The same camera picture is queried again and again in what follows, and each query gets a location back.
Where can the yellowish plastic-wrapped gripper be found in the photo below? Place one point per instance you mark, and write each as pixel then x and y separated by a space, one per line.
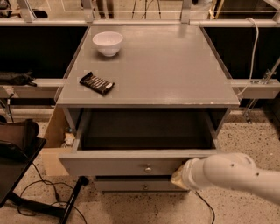
pixel 190 175

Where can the grey top drawer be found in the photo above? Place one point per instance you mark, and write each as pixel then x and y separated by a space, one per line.
pixel 137 157

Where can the grey drawer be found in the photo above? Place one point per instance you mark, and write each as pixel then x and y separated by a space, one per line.
pixel 135 184
pixel 137 157

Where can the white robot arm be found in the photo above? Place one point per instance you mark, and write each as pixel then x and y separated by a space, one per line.
pixel 234 171

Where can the silver top drawer knob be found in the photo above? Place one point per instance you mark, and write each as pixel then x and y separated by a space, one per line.
pixel 147 169

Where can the grey lower drawer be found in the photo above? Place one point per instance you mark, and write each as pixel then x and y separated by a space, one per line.
pixel 135 184

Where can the grey wooden cabinet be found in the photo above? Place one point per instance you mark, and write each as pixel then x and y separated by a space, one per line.
pixel 146 86

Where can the black snack bar wrapper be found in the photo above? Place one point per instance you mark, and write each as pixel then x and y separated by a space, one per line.
pixel 96 83

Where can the cardboard box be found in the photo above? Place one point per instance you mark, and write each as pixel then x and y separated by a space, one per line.
pixel 59 139

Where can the white ceramic bowl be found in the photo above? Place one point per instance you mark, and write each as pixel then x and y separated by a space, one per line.
pixel 108 43

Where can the black side table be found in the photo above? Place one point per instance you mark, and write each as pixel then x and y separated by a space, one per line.
pixel 12 171

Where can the brown bag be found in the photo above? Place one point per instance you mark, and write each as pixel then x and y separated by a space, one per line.
pixel 18 135

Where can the metal railing frame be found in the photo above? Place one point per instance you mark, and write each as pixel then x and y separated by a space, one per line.
pixel 140 17

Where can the black cloth on rail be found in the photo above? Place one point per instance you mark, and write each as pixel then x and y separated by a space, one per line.
pixel 16 79

